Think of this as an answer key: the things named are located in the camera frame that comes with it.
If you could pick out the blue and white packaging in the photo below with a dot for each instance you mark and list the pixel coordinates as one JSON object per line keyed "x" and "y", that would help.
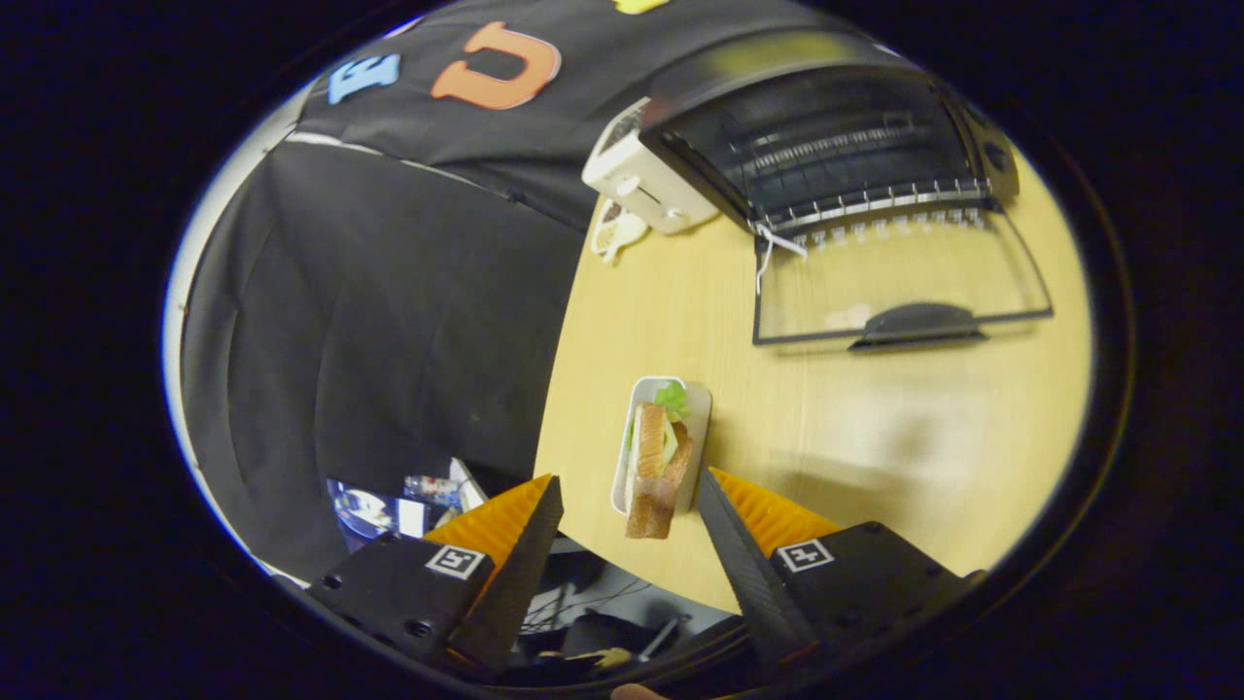
{"x": 362, "y": 507}

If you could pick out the small white dish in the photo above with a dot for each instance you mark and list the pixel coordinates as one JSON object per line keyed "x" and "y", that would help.
{"x": 617, "y": 231}

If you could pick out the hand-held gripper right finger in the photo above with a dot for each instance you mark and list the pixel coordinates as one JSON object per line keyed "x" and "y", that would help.
{"x": 748, "y": 574}

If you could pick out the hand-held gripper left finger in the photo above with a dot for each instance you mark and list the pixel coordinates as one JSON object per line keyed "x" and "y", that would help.
{"x": 520, "y": 583}

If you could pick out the white pop-up toaster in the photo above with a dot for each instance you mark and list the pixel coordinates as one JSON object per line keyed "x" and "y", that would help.
{"x": 646, "y": 185}

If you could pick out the clear plastic bottle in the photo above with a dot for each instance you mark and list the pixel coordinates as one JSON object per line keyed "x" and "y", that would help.
{"x": 434, "y": 489}

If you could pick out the black toaster oven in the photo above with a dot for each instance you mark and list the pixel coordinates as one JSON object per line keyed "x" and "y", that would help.
{"x": 918, "y": 321}

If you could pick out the white rectangular tray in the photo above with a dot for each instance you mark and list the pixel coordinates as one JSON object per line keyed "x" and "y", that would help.
{"x": 701, "y": 428}

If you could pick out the toast sandwich with lettuce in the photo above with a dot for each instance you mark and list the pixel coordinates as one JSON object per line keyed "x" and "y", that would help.
{"x": 653, "y": 467}

